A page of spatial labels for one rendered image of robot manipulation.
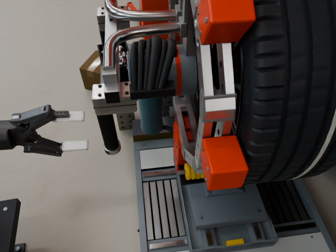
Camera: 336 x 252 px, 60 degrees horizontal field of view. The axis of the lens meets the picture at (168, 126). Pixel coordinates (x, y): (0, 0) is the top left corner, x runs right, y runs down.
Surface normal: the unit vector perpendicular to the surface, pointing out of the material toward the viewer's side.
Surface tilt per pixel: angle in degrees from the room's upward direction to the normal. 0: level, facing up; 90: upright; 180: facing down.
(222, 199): 0
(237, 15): 35
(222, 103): 45
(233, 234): 0
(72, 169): 0
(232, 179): 90
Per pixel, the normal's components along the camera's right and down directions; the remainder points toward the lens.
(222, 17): 0.07, -0.11
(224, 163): 0.00, -0.65
